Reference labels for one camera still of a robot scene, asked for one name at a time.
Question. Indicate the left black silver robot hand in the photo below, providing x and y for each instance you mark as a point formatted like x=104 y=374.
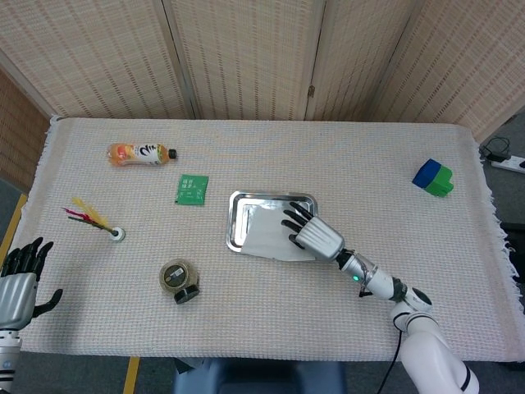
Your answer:
x=14 y=299

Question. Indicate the glass jar black lid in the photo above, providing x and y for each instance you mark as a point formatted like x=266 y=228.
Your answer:
x=176 y=277

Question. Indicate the metal screen hinge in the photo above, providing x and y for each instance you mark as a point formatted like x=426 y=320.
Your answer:
x=311 y=91

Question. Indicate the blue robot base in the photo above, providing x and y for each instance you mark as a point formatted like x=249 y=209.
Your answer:
x=262 y=377

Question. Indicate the white power strip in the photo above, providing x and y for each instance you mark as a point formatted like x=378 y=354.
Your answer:
x=508 y=164

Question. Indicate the feather shuttlecock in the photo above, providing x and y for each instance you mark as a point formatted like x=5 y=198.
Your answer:
x=96 y=219

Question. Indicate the orange drink bottle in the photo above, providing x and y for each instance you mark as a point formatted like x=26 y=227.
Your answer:
x=139 y=154

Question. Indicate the white woven tablecloth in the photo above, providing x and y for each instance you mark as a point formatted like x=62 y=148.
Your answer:
x=262 y=320

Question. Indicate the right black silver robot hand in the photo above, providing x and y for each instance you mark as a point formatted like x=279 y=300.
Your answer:
x=320 y=240

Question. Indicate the white paper sheet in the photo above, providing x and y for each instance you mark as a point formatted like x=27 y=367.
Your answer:
x=266 y=234

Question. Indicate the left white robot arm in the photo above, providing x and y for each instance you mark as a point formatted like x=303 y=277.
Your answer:
x=8 y=357

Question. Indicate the silver metal tray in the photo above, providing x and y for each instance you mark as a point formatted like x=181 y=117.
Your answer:
x=238 y=207

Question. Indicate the woven folding screen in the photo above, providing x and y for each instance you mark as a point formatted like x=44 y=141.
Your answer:
x=246 y=57

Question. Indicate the blue and green block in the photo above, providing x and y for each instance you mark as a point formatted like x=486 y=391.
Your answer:
x=432 y=177

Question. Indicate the green paper packet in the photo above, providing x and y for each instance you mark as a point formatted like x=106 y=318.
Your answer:
x=191 y=190

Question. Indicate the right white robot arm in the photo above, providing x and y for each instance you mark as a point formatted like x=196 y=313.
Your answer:
x=426 y=353

